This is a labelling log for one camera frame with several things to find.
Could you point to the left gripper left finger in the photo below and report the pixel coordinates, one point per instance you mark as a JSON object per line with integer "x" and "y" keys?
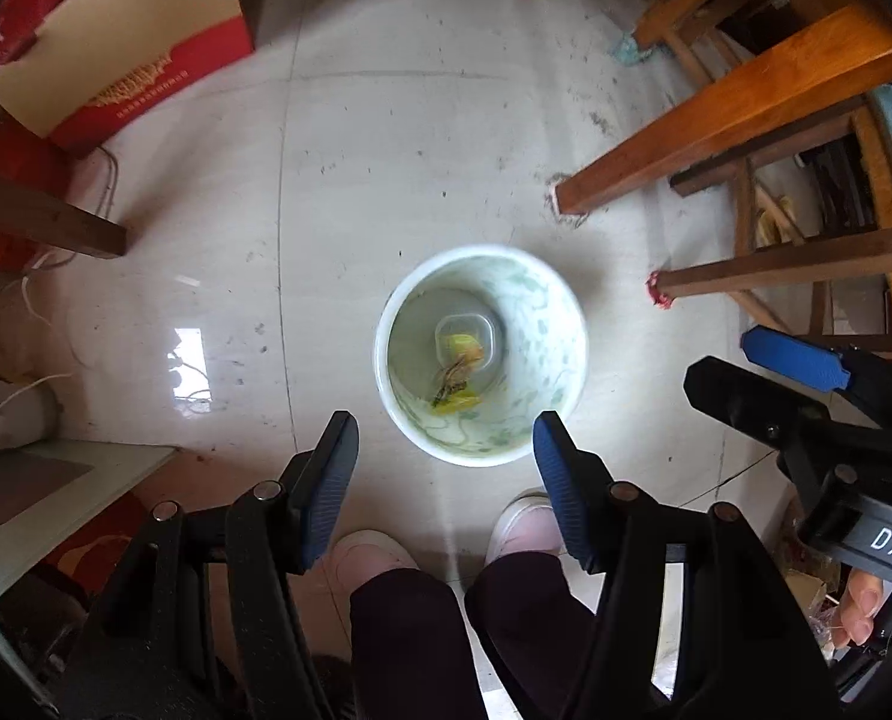
{"x": 197, "y": 620}

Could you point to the pink shoe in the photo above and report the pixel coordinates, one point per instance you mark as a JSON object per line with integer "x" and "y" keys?
{"x": 361, "y": 556}
{"x": 527, "y": 525}

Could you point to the red cardboard box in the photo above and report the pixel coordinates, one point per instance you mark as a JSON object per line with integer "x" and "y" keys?
{"x": 96, "y": 65}

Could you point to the wooden stool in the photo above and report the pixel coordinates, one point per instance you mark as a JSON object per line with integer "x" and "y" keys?
{"x": 771, "y": 250}

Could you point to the yellow snack wrapper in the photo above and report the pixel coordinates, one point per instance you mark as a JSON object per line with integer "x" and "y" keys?
{"x": 465, "y": 357}

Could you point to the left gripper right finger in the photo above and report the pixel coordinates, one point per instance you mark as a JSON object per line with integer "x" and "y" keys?
{"x": 745, "y": 649}

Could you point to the white patterned trash bin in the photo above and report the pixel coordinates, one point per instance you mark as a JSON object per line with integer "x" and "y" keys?
{"x": 542, "y": 363}

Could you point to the dark wooden leg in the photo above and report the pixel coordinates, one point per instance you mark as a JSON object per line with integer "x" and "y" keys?
{"x": 39, "y": 217}

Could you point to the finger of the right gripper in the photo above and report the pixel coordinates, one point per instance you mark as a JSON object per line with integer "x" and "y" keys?
{"x": 818, "y": 367}
{"x": 759, "y": 408}

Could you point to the left pink shoe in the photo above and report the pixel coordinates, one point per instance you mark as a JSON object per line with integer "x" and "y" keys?
{"x": 361, "y": 556}

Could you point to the clear plastic container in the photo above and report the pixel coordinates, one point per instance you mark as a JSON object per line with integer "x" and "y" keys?
{"x": 483, "y": 326}

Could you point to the person right hand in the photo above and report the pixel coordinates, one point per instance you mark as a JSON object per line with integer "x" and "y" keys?
{"x": 854, "y": 619}

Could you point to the right pink shoe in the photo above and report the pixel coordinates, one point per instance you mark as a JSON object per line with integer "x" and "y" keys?
{"x": 527, "y": 525}

